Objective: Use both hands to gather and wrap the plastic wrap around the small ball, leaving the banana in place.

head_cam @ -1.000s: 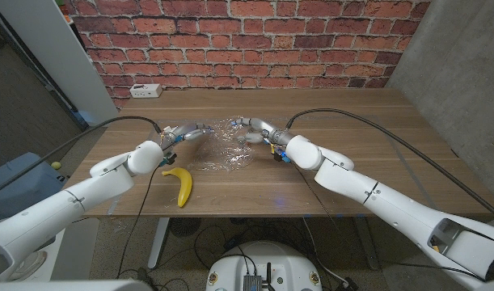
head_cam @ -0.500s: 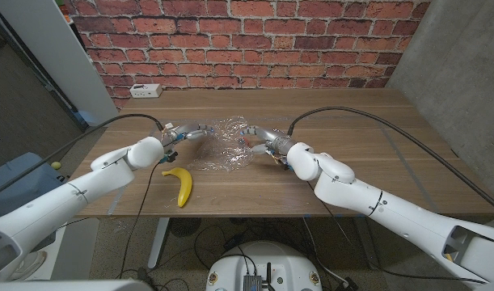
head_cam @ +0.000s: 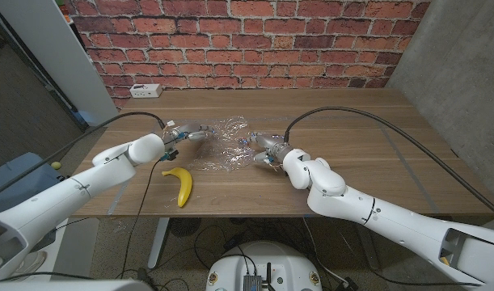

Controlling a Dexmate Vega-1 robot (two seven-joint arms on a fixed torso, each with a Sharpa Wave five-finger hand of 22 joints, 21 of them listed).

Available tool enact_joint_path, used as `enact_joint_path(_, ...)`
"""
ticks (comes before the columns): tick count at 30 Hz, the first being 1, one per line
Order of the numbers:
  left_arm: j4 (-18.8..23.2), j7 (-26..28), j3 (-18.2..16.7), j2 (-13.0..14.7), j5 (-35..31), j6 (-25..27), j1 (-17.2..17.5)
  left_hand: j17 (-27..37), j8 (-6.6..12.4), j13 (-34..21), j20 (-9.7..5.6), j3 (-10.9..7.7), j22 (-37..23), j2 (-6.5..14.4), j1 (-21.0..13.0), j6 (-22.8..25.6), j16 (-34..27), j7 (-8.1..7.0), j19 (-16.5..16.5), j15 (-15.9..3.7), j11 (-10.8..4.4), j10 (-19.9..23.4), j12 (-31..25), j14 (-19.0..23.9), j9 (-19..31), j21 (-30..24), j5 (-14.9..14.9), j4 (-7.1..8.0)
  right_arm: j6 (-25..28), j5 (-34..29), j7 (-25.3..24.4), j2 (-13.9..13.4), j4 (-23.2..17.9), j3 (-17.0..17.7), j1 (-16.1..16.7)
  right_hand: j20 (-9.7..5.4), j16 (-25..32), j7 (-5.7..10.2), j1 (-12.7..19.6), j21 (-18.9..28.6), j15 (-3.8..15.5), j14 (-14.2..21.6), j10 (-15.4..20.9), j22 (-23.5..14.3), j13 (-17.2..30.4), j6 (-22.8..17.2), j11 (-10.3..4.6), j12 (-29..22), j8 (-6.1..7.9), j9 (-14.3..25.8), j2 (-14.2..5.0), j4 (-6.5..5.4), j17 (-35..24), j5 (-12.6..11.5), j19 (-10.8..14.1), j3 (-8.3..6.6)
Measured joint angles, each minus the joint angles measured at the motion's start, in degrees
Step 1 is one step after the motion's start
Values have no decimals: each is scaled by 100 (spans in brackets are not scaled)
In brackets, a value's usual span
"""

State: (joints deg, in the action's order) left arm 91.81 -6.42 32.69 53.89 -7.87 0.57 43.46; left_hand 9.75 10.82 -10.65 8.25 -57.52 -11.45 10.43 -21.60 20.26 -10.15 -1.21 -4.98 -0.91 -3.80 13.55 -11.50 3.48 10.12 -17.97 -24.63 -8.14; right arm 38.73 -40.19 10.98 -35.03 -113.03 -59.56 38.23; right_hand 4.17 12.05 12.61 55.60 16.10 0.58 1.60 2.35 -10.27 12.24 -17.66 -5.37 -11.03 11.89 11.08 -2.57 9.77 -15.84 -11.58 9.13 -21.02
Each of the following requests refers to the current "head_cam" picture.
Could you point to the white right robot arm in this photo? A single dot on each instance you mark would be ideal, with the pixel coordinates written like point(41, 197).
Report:
point(351, 202)

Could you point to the white robot chest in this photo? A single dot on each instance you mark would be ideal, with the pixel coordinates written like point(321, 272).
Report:
point(68, 285)

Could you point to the grey table leg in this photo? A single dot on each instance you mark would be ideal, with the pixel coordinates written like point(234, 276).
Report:
point(370, 250)

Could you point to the blue grey bin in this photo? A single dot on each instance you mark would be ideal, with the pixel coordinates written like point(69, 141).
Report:
point(28, 182)

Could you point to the white table leg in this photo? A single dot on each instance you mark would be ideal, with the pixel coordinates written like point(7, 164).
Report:
point(157, 246)

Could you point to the clear plastic wrap sheet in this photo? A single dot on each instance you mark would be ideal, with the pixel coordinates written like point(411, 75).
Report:
point(226, 149)

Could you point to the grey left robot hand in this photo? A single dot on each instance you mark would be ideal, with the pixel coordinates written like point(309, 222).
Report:
point(188, 131)

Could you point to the yellow banana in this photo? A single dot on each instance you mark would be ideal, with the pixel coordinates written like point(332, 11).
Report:
point(185, 184)

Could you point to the yellow green tennis ball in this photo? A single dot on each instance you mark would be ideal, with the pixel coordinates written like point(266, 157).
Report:
point(56, 165)

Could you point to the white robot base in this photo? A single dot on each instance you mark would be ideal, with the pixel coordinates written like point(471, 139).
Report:
point(287, 266)

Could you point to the black round floor fan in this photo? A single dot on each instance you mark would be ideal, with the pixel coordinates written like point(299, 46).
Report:
point(184, 226)

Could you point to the white board panel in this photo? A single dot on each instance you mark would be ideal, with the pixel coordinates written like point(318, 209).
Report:
point(48, 40)

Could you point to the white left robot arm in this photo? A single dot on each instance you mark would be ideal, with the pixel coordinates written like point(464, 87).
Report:
point(48, 202)

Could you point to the white power strip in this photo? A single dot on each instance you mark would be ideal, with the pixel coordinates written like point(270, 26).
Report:
point(145, 90)

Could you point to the red brick print backdrop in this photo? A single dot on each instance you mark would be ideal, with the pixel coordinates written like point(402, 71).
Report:
point(246, 40)

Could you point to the black yellow foot pedal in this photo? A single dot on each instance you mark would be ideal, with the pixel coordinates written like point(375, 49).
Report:
point(46, 240)

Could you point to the grey white sneaker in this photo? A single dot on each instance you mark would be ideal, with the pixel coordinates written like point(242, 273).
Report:
point(30, 262)

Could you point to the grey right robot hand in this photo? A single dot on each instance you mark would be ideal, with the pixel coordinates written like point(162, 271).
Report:
point(271, 147)

